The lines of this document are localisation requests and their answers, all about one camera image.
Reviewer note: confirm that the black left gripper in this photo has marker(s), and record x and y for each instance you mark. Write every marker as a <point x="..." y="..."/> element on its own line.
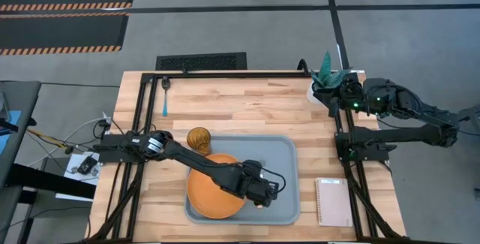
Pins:
<point x="258" y="182"/>

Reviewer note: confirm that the black low shelf beam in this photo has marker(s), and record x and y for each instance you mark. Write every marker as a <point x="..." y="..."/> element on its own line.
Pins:
<point x="52" y="182"/>

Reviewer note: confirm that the black handheld controller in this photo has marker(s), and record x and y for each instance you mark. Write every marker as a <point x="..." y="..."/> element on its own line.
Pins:
<point x="87" y="164"/>

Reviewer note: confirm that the white paper sheet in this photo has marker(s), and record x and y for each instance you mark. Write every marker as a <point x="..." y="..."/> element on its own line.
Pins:
<point x="77" y="161"/>

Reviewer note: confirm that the green plant in white pot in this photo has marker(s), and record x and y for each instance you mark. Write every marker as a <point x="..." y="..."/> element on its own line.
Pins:
<point x="326" y="75"/>

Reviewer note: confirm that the grey rectangular tray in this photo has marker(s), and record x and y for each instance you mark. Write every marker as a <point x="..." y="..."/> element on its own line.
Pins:
<point x="285" y="161"/>

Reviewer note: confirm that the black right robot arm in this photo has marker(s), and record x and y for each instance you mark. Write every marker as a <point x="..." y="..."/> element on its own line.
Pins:
<point x="393" y="135"/>

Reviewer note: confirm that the orange round plate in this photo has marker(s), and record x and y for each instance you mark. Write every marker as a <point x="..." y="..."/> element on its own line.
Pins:
<point x="206" y="199"/>

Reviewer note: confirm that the black aluminium table frame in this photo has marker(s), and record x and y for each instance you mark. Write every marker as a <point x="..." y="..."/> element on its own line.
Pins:
<point x="225" y="75"/>

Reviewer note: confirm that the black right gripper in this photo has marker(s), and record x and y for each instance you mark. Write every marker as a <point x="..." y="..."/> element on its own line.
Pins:
<point x="350" y="92"/>

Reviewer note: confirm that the grey side desk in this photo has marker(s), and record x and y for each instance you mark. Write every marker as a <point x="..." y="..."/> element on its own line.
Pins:
<point x="17" y="97"/>

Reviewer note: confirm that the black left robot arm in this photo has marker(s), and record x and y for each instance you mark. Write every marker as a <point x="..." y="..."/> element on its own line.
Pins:
<point x="202" y="163"/>

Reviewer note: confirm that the black floor grate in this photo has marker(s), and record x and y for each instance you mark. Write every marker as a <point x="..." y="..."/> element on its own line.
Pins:
<point x="201" y="61"/>

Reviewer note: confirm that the pink spiral notebook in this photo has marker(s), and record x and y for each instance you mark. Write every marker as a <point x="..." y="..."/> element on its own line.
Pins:
<point x="334" y="202"/>

